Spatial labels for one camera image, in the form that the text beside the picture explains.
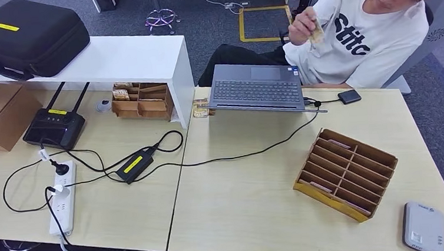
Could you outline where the black router with antennas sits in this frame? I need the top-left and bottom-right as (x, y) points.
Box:
(18, 79), (95, 154)

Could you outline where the black carrying case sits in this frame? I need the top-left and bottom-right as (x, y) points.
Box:
(0, 0), (94, 83)

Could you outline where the black card reader cable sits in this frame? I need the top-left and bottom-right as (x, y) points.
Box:
(303, 94), (340, 108)

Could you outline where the black adapter mains cord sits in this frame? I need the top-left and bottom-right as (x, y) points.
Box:
(48, 129), (187, 188)

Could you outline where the floor power strip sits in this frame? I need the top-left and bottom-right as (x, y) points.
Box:
(223, 0), (253, 11)

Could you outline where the white desk shelf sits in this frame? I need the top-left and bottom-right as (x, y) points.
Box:
(0, 25), (198, 142)

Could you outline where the black computer tower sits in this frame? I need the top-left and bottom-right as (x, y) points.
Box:
(94, 0), (123, 13)

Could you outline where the pink card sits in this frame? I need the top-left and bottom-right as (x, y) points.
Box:
(343, 199), (372, 218)
(327, 138), (352, 152)
(309, 180), (333, 195)

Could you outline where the slotted cardboard card holder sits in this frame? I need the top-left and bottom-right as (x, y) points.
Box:
(289, 123), (403, 229)

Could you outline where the black cable with white tag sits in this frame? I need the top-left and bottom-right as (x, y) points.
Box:
(0, 140), (73, 215)

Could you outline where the black power adapter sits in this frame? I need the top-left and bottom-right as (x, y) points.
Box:
(113, 147), (158, 186)

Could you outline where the white power strip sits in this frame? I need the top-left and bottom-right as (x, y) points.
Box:
(44, 159), (81, 237)

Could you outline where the small cardboard organizer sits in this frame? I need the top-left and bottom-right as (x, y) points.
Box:
(110, 79), (175, 126)

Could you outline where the person's right hand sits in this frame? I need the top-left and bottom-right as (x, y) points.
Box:
(286, 5), (321, 47)

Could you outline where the stool with chrome base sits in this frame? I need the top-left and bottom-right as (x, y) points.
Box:
(136, 0), (182, 38)

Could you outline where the black laptop charging cable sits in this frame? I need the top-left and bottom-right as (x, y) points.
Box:
(128, 110), (324, 183)

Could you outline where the small black card reader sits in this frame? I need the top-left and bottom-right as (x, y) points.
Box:
(337, 88), (362, 106)

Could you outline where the person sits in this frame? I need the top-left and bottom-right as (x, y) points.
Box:
(191, 0), (444, 102)

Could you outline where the hotel key card with trees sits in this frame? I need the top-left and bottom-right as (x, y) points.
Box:
(307, 18), (326, 45)

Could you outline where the grey card reader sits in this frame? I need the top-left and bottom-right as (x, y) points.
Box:
(400, 199), (444, 251)

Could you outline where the grey round cable grommet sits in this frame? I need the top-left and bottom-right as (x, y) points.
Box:
(94, 99), (112, 114)

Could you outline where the grey laptop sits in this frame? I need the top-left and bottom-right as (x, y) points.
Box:
(197, 57), (329, 122)

